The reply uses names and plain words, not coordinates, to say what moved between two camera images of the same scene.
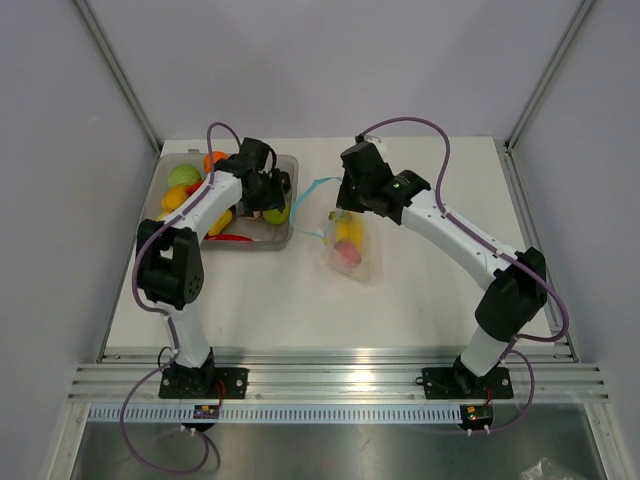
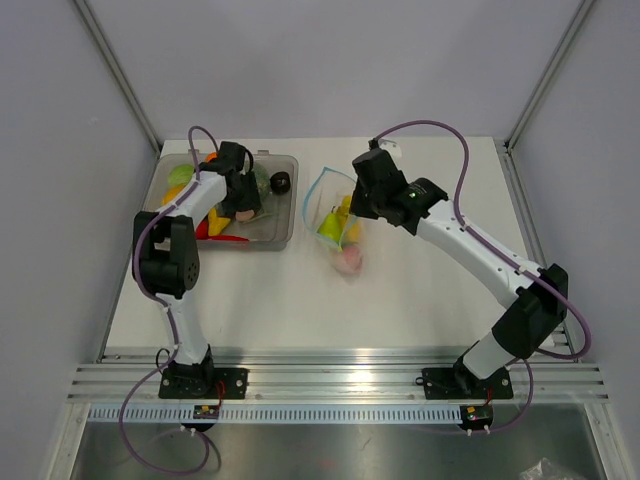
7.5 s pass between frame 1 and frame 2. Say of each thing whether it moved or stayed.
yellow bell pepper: stayed
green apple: moved
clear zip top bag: moved
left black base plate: stayed
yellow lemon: stayed
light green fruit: stayed
